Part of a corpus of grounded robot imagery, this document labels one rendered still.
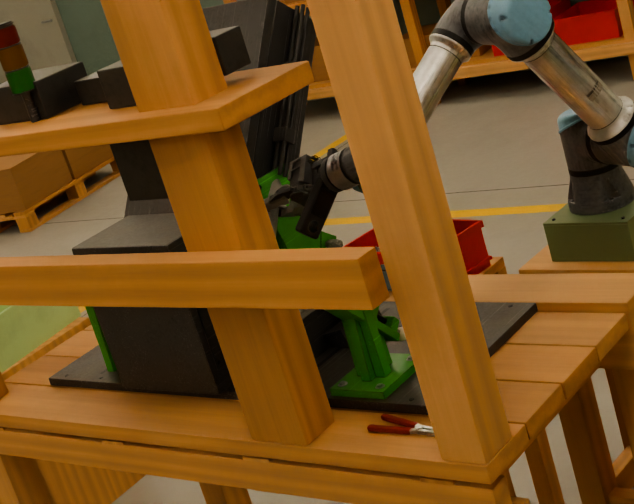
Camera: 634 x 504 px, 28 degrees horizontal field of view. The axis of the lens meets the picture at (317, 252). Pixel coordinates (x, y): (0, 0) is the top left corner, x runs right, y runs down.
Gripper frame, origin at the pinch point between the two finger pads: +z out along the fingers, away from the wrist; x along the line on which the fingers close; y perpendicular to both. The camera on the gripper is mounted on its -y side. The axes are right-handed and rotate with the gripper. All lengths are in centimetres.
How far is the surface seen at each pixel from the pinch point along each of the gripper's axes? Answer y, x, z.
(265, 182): 7.5, 1.0, 2.4
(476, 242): 19, -65, 4
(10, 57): 13, 58, 9
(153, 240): -9.2, 18.8, 13.7
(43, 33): 506, -242, 699
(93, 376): -23, 2, 60
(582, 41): 335, -373, 212
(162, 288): -27.9, 26.8, -5.6
